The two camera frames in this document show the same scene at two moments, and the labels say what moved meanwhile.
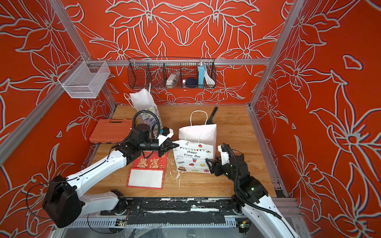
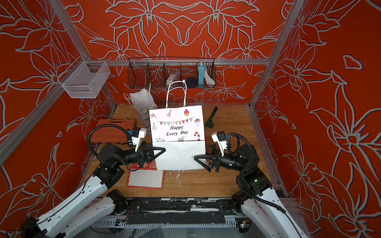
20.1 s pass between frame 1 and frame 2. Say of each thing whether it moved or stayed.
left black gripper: moved
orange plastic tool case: stayed
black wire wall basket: stayed
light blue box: stayed
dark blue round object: stayed
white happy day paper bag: moved
